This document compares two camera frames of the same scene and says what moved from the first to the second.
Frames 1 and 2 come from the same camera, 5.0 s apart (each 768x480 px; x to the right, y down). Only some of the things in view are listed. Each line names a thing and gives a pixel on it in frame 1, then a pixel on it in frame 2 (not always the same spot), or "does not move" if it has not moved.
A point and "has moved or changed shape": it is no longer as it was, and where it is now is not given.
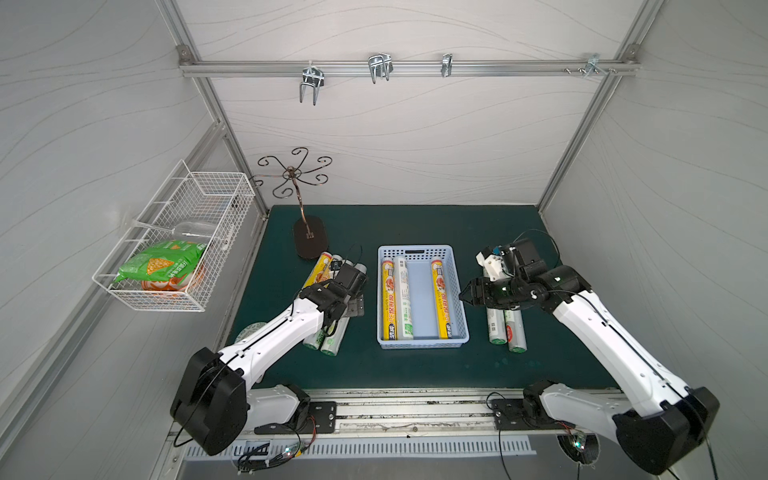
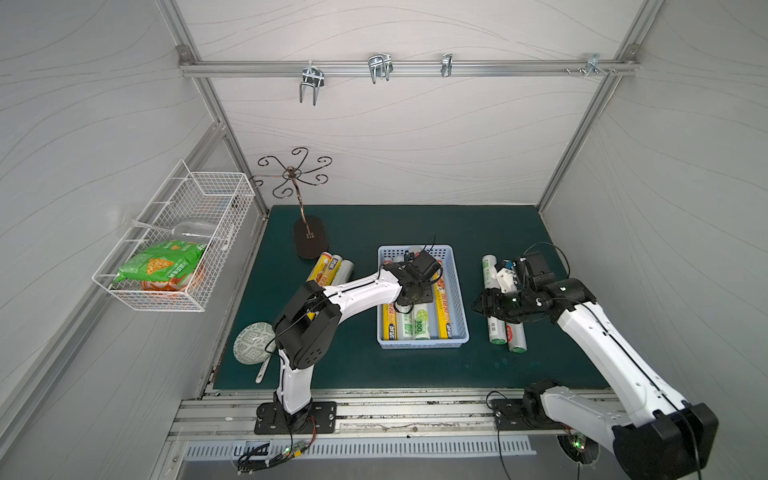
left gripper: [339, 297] -> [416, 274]
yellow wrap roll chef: [444, 326] does not move
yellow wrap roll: [389, 300] does not move
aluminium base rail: [427, 412] does not move
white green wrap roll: [314, 341] has moved or changed shape
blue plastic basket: [425, 334] does not move
